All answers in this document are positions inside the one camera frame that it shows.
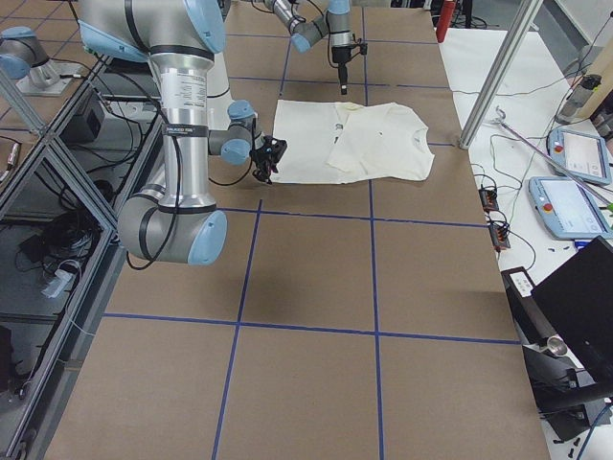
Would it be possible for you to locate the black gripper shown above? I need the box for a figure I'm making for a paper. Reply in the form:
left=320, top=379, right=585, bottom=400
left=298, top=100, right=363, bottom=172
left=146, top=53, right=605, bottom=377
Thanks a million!
left=250, top=135, right=287, bottom=185
left=330, top=45, right=351, bottom=95

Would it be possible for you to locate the cream long-sleeve cat shirt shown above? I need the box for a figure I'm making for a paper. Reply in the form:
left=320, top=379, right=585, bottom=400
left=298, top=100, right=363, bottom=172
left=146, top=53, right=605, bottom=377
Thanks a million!
left=272, top=100, right=435, bottom=184

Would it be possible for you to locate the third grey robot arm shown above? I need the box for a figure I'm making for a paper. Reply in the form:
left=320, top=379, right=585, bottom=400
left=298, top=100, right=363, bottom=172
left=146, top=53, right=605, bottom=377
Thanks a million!
left=1, top=26, right=81, bottom=96

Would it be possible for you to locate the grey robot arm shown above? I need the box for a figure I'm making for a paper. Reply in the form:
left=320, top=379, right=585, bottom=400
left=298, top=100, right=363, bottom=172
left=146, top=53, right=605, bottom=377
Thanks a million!
left=79, top=1, right=287, bottom=265
left=262, top=1, right=362, bottom=96

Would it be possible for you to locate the red fire extinguisher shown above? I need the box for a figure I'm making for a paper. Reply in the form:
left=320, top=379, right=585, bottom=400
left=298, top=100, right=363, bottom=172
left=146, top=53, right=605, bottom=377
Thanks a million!
left=436, top=0, right=456, bottom=43

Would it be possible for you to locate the metal grabber tool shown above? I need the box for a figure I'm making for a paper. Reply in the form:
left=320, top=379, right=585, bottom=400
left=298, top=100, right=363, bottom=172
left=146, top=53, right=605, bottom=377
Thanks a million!
left=490, top=104, right=613, bottom=212

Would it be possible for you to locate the black power strip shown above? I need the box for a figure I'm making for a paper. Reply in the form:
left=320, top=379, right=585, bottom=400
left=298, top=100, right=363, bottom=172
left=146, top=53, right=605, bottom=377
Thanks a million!
left=488, top=221, right=511, bottom=253
left=478, top=187, right=500, bottom=213

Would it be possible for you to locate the blue teach pendant far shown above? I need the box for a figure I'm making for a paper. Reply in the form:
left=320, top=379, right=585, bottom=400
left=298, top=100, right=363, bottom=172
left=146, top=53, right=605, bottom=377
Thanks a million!
left=547, top=126, right=612, bottom=185

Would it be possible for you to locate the blue teach pendant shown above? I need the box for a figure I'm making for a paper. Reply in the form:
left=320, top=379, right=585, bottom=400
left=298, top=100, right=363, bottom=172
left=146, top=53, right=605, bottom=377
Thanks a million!
left=528, top=176, right=612, bottom=240
left=547, top=126, right=612, bottom=185

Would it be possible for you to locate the blue teach pendant near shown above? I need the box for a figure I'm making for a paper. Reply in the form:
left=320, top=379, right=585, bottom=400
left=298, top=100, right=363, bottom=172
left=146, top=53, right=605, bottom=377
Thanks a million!
left=528, top=176, right=612, bottom=240

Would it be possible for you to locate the black box with label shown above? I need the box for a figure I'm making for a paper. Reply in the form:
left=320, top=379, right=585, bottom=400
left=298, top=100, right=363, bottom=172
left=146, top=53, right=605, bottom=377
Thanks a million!
left=501, top=267, right=556, bottom=345

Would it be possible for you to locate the black monitor with stand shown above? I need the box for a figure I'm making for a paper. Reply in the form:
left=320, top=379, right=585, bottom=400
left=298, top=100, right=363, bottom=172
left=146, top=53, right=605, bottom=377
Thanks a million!
left=531, top=237, right=612, bottom=441

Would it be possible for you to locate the aluminium frame post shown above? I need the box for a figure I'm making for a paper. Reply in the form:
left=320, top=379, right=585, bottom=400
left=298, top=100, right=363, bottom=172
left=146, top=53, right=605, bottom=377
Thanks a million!
left=458, top=0, right=543, bottom=150

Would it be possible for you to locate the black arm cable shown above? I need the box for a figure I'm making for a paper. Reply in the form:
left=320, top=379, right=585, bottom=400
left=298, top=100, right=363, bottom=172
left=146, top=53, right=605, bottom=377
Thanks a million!
left=125, top=28, right=269, bottom=272

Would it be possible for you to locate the aluminium frame rail left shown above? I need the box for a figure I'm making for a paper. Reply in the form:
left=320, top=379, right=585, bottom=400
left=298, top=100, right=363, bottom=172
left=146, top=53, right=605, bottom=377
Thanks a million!
left=1, top=63, right=130, bottom=459

